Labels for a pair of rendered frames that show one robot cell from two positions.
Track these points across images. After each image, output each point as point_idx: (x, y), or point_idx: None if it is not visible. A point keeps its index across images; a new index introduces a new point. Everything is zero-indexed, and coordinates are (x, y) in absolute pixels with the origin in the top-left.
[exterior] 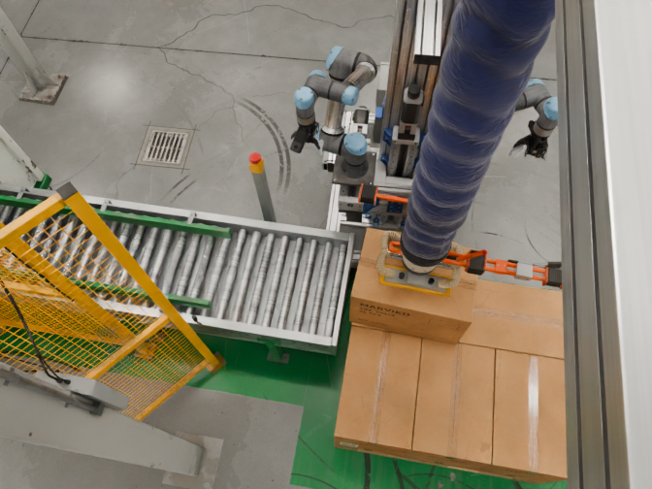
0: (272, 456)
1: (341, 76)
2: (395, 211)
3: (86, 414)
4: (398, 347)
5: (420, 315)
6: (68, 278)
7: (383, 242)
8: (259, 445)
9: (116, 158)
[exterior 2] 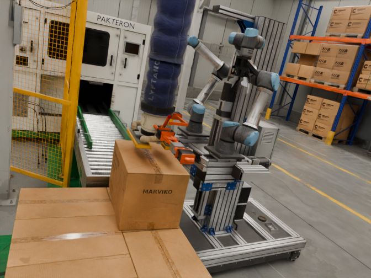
0: (5, 225)
1: (213, 71)
2: (192, 172)
3: (8, 18)
4: (100, 205)
5: (120, 164)
6: (63, 22)
7: None
8: (12, 219)
9: None
